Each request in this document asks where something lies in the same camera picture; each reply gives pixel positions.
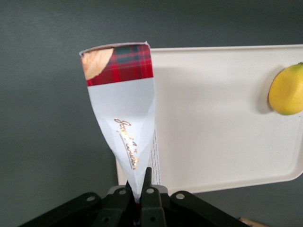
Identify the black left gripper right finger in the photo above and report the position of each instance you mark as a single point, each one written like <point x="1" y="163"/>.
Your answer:
<point x="151" y="203"/>

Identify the red plaid cookie box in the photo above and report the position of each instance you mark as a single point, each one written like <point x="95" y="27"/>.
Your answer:
<point x="123" y="106"/>

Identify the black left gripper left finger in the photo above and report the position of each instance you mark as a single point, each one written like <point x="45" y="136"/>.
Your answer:
<point x="116" y="205"/>

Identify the cream rectangular tray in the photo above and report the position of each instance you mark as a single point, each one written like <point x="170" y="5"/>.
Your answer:
<point x="213" y="118"/>

